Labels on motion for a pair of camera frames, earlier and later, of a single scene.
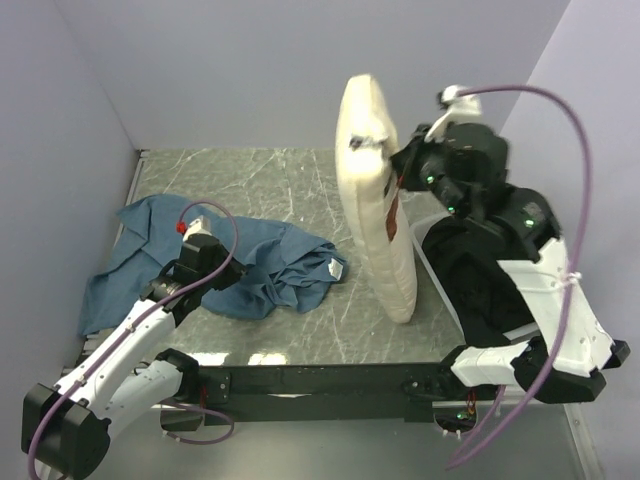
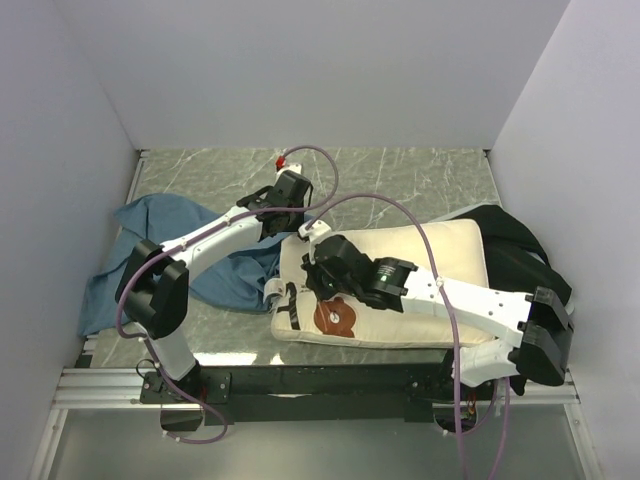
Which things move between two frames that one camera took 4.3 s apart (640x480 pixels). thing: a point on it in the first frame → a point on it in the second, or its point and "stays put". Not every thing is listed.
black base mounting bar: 240,395 stays put
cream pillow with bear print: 372,196 → 459,247
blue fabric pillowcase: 286,270 stays put
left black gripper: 234,272 → 296,225
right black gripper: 409,157 → 313,278
